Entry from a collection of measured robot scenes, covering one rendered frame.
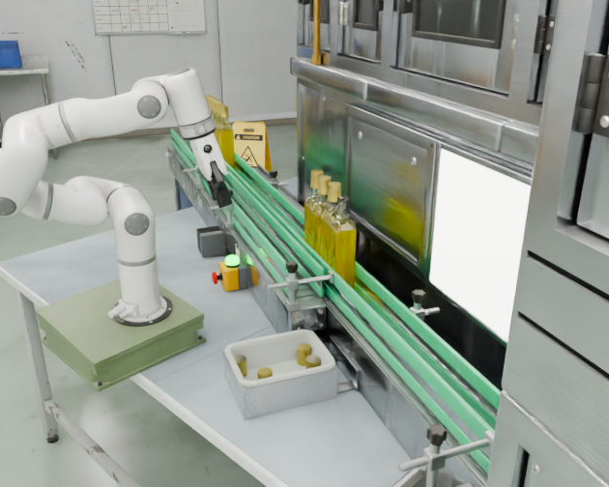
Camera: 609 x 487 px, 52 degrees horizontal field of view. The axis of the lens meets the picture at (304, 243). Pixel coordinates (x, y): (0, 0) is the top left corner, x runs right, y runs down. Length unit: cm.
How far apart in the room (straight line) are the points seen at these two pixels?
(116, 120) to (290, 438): 74
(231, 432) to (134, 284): 45
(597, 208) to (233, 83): 710
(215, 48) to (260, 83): 67
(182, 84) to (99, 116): 18
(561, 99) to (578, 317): 18
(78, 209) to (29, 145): 23
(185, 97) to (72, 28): 596
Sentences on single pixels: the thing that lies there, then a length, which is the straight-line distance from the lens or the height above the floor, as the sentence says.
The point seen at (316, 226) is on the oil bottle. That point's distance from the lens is 163.
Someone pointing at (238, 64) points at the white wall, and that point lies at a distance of 755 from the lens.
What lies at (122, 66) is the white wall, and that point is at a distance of 732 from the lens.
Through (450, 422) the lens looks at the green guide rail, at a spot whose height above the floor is 91.
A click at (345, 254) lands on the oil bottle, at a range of 155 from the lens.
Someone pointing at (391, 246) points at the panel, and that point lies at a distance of 159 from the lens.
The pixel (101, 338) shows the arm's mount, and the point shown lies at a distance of 159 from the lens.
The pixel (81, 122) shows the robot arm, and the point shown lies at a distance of 134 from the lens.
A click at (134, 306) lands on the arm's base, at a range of 161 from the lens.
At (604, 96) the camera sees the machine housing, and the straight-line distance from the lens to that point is 55.
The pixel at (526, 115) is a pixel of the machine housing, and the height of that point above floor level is 141.
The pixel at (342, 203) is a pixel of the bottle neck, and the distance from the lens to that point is 151.
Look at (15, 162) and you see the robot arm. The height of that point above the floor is 131.
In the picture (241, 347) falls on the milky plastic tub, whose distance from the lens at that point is 149.
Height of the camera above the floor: 163
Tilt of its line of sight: 23 degrees down
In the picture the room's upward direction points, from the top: straight up
